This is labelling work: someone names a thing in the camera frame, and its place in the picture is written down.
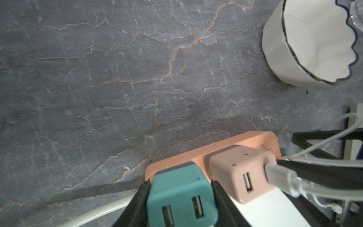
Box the thick white power cord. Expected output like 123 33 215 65
56 194 137 227

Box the white apple laptop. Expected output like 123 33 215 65
231 189 310 227

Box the teal usb charger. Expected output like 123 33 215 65
147 162 218 227

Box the white charging cable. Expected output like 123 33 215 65
264 112 363 215

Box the clear drinking glass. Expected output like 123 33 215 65
350 0 363 32

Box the white scalloped bowl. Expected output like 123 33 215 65
261 1 359 87

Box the orange power strip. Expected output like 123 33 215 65
145 131 282 181

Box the pink usb charger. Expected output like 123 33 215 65
208 146 277 204

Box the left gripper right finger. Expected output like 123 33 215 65
211 180 251 227

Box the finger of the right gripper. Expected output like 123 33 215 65
292 129 363 159
277 160 363 190

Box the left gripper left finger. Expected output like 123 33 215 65
112 180 151 227

